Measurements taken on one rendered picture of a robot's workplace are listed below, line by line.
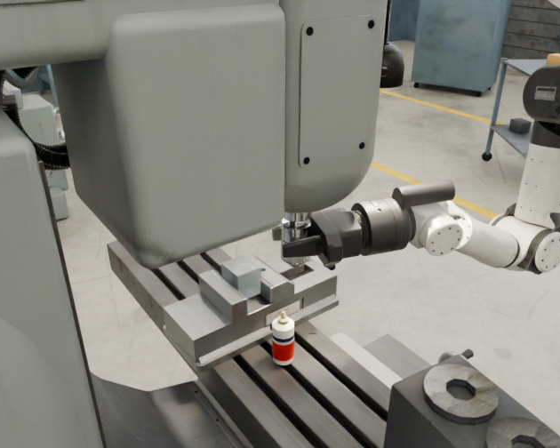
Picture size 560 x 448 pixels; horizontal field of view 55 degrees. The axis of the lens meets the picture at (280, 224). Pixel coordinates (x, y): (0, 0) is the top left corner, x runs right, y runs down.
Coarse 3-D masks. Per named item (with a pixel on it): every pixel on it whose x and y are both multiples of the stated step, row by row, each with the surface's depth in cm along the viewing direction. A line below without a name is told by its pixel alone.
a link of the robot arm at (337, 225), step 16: (336, 208) 88; (352, 208) 88; (368, 208) 84; (384, 208) 84; (320, 224) 82; (336, 224) 83; (352, 224) 83; (368, 224) 83; (384, 224) 83; (336, 240) 80; (352, 240) 82; (368, 240) 84; (384, 240) 83; (320, 256) 83; (336, 256) 80; (352, 256) 83
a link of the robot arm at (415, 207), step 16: (400, 192) 84; (416, 192) 84; (432, 192) 85; (448, 192) 85; (400, 208) 84; (416, 208) 86; (432, 208) 86; (400, 224) 84; (416, 224) 86; (432, 224) 84; (448, 224) 83; (400, 240) 84; (416, 240) 87; (432, 240) 84; (448, 240) 85
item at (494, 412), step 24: (456, 360) 73; (408, 384) 69; (432, 384) 67; (456, 384) 68; (480, 384) 67; (408, 408) 67; (432, 408) 65; (456, 408) 64; (480, 408) 64; (504, 408) 65; (408, 432) 68; (432, 432) 63; (456, 432) 62; (480, 432) 62; (504, 432) 61; (528, 432) 61; (552, 432) 61
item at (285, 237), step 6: (282, 234) 82; (288, 234) 81; (300, 234) 81; (306, 234) 81; (282, 240) 83; (288, 240) 82; (294, 240) 81; (282, 258) 84; (288, 258) 83; (294, 258) 83; (300, 258) 83; (306, 258) 84; (294, 264) 83; (300, 264) 83
